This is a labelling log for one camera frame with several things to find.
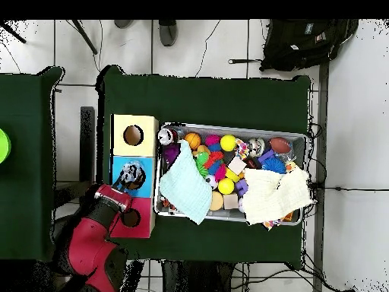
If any crushed clear plastic bottle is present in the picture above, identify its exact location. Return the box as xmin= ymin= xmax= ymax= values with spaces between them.
xmin=119 ymin=160 xmax=146 ymax=185

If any wooden three-hole box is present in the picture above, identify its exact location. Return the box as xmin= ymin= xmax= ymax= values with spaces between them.
xmin=108 ymin=113 xmax=160 ymax=239

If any clear mesh bin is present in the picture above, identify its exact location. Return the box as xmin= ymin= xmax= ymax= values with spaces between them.
xmin=153 ymin=122 xmax=308 ymax=227

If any black upright panel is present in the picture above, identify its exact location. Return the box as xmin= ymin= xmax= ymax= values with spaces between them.
xmin=79 ymin=106 xmax=96 ymax=183

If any mint waffle cloth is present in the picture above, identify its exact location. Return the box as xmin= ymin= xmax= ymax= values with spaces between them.
xmin=159 ymin=139 xmax=213 ymax=225

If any crushed red soda can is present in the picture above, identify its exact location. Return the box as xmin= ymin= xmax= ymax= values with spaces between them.
xmin=157 ymin=127 xmax=179 ymax=146

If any small orange basketball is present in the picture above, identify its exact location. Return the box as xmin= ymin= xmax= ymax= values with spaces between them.
xmin=184 ymin=132 xmax=202 ymax=151

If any dark green table cloth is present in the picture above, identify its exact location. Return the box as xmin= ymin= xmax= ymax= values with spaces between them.
xmin=0 ymin=65 xmax=71 ymax=262
xmin=95 ymin=64 xmax=311 ymax=270

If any yellow ball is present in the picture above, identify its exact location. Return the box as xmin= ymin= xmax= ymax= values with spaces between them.
xmin=219 ymin=134 xmax=238 ymax=152
xmin=217 ymin=177 xmax=236 ymax=195

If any plain wooden cube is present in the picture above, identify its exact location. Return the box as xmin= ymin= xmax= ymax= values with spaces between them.
xmin=226 ymin=156 xmax=247 ymax=176

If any lime green round object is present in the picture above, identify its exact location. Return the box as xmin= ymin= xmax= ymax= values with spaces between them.
xmin=0 ymin=128 xmax=12 ymax=164

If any cream waffle cloth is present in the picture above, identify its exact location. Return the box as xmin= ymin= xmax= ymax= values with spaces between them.
xmin=242 ymin=166 xmax=314 ymax=226

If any black tripod leg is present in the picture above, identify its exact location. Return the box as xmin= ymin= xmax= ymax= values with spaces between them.
xmin=0 ymin=21 xmax=27 ymax=44
xmin=71 ymin=19 xmax=99 ymax=56

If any blue spiky ball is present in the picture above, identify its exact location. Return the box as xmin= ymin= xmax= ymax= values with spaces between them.
xmin=260 ymin=155 xmax=287 ymax=175

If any person's grey shoe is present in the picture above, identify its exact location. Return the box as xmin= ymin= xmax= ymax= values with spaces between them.
xmin=158 ymin=19 xmax=178 ymax=47
xmin=113 ymin=19 xmax=134 ymax=30

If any small brown football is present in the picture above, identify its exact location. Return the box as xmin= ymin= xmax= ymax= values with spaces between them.
xmin=269 ymin=137 xmax=293 ymax=155

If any black backpack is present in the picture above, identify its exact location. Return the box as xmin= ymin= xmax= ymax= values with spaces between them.
xmin=259 ymin=19 xmax=359 ymax=72

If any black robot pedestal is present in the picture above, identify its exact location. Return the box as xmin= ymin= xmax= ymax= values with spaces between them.
xmin=160 ymin=260 xmax=236 ymax=292

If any thin black cable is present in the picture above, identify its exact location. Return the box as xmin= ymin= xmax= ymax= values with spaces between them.
xmin=194 ymin=19 xmax=221 ymax=78
xmin=315 ymin=186 xmax=389 ymax=192

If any grey metal post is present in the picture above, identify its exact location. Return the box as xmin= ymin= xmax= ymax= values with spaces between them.
xmin=313 ymin=62 xmax=330 ymax=292

